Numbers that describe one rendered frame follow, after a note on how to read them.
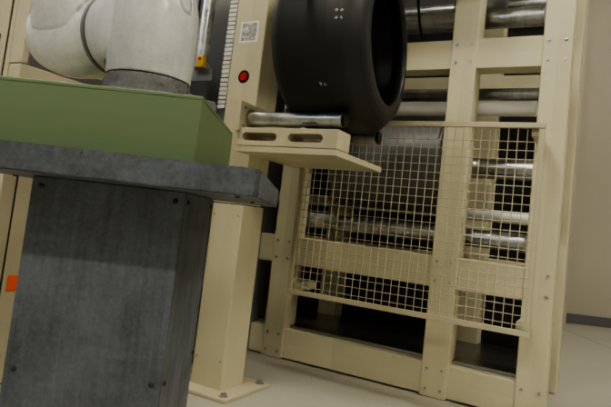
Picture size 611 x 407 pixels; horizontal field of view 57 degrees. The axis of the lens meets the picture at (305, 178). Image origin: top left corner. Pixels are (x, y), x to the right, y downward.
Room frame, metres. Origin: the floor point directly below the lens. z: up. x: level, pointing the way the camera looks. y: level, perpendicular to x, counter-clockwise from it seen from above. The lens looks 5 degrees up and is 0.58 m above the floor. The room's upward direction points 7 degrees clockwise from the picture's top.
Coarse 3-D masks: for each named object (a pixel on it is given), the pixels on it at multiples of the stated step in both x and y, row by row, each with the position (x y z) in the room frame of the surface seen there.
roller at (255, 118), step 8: (256, 112) 1.79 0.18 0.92; (264, 112) 1.78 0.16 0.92; (248, 120) 1.80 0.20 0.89; (256, 120) 1.78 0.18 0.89; (264, 120) 1.76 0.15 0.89; (272, 120) 1.75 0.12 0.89; (280, 120) 1.73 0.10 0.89; (288, 120) 1.72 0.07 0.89; (296, 120) 1.70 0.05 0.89; (304, 120) 1.69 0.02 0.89; (312, 120) 1.68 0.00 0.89; (320, 120) 1.66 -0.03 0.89; (328, 120) 1.65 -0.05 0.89; (336, 120) 1.64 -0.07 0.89; (344, 120) 1.63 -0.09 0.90
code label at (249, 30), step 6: (246, 24) 1.91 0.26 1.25; (252, 24) 1.90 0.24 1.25; (258, 24) 1.89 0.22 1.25; (246, 30) 1.91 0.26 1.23; (252, 30) 1.90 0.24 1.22; (240, 36) 1.92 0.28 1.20; (246, 36) 1.91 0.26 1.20; (252, 36) 1.90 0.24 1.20; (240, 42) 1.92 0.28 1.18; (246, 42) 1.91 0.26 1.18
